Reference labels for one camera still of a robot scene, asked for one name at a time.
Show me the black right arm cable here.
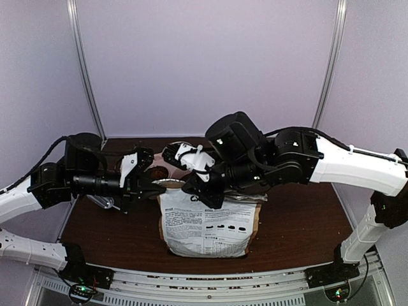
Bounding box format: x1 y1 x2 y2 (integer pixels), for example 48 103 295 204
264 126 408 166

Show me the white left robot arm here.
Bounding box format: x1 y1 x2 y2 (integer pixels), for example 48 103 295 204
1 133 166 283

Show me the aluminium frame post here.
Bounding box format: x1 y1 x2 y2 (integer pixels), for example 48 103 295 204
312 0 347 128
66 0 107 143

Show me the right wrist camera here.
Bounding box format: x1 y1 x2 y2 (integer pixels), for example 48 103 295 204
161 142 215 182

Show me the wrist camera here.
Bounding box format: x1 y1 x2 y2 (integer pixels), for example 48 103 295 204
161 142 215 182
119 147 154 188

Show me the metal food scoop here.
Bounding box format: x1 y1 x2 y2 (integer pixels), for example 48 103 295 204
87 195 121 211

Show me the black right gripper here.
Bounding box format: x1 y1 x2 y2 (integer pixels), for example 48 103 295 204
181 150 268 209

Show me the left aluminium frame post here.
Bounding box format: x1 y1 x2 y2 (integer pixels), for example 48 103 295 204
66 0 107 143

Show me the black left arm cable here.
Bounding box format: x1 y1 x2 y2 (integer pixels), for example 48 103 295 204
0 134 106 195

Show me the pet food bag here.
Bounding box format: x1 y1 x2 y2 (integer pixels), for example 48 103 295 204
156 178 268 258

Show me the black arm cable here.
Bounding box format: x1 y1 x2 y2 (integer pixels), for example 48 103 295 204
0 134 106 195
264 126 408 166

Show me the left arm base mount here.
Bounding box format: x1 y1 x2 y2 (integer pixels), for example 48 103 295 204
56 264 114 305

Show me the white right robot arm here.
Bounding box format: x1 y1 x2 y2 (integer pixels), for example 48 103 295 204
175 112 407 282

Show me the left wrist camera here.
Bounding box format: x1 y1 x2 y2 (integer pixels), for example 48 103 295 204
119 147 154 188

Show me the front aluminium rail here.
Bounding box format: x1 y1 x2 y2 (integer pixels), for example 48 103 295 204
31 251 393 306

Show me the right aluminium frame post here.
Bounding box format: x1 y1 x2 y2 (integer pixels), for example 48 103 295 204
312 0 347 128

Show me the front steel feeder bowl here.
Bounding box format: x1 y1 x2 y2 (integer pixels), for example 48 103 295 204
148 166 168 180

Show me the pink double pet feeder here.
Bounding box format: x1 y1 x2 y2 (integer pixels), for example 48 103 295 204
145 141 190 180

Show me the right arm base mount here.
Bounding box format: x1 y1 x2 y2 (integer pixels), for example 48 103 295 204
304 263 360 303

